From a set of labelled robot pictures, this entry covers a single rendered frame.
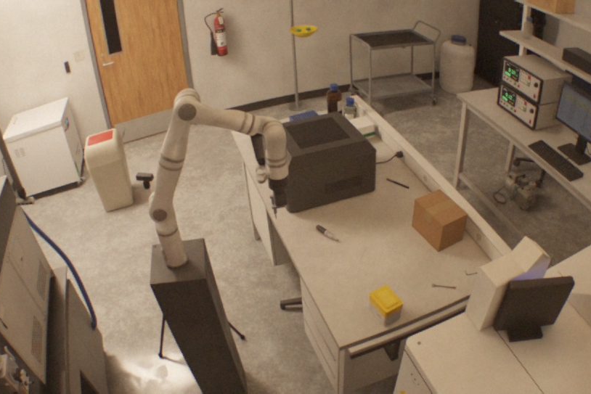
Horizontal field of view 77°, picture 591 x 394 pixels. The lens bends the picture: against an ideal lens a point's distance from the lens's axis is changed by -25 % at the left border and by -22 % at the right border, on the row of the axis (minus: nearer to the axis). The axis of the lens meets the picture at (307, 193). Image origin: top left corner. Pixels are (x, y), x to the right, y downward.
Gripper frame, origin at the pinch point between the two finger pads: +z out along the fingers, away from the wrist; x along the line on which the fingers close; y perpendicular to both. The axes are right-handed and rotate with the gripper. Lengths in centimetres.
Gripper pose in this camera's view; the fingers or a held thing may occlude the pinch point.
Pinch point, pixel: (275, 214)
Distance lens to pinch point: 178.7
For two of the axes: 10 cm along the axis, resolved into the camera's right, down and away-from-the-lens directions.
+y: 9.8, -1.5, 1.2
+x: -1.8, -5.8, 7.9
